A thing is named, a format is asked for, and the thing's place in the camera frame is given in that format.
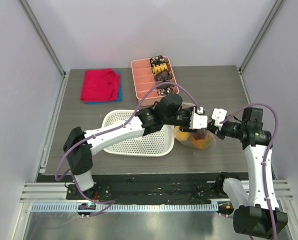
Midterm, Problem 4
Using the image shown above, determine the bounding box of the dark red apple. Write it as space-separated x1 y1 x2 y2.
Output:
193 130 206 140

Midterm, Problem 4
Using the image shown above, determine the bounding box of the clear polka dot zip bag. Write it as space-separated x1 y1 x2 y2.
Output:
173 102 215 150

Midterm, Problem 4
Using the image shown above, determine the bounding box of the yellow orange peach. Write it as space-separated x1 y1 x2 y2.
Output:
174 130 190 141

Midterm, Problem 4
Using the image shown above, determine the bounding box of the orange toy pineapple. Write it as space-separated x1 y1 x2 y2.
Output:
189 134 213 150

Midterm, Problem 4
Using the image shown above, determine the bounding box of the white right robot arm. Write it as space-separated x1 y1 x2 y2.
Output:
207 104 288 240

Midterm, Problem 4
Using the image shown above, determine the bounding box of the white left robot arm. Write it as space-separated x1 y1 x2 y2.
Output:
63 93 203 200

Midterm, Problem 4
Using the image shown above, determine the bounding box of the black white speckled sock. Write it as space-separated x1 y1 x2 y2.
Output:
157 88 173 97

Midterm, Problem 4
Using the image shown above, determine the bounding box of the black patterned rolled sock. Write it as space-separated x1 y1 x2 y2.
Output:
161 85 173 92

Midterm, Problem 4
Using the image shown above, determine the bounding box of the white perforated plastic basket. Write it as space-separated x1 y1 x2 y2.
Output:
102 109 174 157

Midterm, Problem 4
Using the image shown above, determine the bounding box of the dark brown rolled sock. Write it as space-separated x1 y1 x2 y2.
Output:
155 70 172 82

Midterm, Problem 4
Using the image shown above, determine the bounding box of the pink divided organizer tray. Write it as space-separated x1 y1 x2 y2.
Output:
131 56 179 107

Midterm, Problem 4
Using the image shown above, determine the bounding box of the yellow black rolled sock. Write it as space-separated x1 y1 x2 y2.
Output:
151 63 168 74

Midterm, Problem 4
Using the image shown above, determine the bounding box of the black floral rolled sock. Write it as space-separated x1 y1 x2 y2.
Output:
150 55 165 67

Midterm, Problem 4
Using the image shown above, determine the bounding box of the blue folded cloth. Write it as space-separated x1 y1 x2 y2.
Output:
85 70 123 105

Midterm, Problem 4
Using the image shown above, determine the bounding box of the magenta folded cloth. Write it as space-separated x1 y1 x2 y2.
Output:
80 68 121 103

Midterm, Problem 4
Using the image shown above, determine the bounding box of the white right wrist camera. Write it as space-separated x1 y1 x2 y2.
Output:
211 108 227 128

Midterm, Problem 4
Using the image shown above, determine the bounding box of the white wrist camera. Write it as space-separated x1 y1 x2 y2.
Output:
189 106 208 130
211 108 227 128

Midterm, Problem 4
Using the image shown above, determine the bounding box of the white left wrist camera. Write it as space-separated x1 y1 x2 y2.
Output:
189 106 208 130

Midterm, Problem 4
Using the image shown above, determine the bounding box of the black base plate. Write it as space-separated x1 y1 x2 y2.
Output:
66 173 245 205

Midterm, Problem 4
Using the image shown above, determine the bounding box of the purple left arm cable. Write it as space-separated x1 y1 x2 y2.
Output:
55 81 204 216

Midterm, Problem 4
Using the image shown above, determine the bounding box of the white slotted cable duct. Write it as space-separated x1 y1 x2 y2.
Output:
31 202 218 213

